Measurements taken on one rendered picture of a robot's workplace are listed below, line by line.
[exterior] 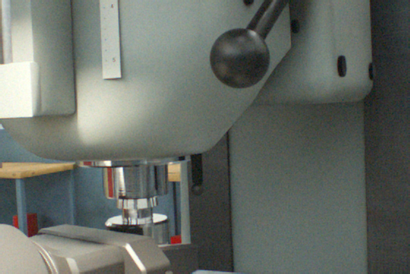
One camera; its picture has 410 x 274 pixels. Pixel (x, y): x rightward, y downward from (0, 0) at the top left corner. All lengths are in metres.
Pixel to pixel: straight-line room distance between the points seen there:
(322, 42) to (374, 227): 0.33
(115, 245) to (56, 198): 5.58
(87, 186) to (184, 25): 5.40
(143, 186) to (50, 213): 5.63
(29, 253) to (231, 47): 0.16
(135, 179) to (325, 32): 0.19
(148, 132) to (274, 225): 0.47
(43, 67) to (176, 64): 0.07
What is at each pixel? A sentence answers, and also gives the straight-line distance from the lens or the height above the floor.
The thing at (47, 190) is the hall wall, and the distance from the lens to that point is 6.04.
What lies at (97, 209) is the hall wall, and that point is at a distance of 5.72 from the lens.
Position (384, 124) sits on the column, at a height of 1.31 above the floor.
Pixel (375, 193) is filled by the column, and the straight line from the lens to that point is 0.78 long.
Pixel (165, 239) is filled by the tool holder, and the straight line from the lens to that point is 0.46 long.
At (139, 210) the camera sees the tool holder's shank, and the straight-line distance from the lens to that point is 0.45.
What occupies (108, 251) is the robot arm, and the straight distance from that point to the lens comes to 0.40.
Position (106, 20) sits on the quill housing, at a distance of 0.36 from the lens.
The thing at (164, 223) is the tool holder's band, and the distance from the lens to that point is 0.45.
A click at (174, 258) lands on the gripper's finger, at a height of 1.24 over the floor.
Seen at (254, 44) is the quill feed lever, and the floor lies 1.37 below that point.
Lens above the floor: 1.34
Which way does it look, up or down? 3 degrees down
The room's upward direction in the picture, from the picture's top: 2 degrees counter-clockwise
